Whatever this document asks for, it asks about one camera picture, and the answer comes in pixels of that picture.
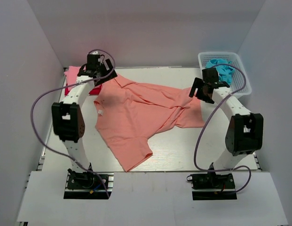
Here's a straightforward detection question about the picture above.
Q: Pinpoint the salmon orange t-shirt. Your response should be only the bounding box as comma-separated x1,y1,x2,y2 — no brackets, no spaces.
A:
94,75,204,172

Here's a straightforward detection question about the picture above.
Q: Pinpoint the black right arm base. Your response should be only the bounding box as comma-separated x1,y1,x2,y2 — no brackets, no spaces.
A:
186,172,237,201

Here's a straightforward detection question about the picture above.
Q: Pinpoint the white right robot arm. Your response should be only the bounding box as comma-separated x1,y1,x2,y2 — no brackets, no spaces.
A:
189,67,264,188

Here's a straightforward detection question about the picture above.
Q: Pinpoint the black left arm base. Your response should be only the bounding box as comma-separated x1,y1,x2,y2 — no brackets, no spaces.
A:
63,169,114,200

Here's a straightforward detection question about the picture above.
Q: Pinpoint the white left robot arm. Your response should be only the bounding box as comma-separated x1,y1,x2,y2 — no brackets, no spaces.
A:
51,50,117,188

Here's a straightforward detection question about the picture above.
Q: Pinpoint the crumpled blue t-shirt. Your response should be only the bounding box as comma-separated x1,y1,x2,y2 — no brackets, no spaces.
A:
205,58,235,85

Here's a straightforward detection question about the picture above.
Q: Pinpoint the folded light pink t-shirt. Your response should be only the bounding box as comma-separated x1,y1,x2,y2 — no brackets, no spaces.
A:
64,66,80,85

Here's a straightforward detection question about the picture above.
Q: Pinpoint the folded red t-shirt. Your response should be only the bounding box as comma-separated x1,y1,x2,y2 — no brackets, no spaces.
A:
64,84,102,96

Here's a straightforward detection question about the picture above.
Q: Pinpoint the white plastic basket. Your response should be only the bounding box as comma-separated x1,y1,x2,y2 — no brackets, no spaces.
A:
198,52,252,98

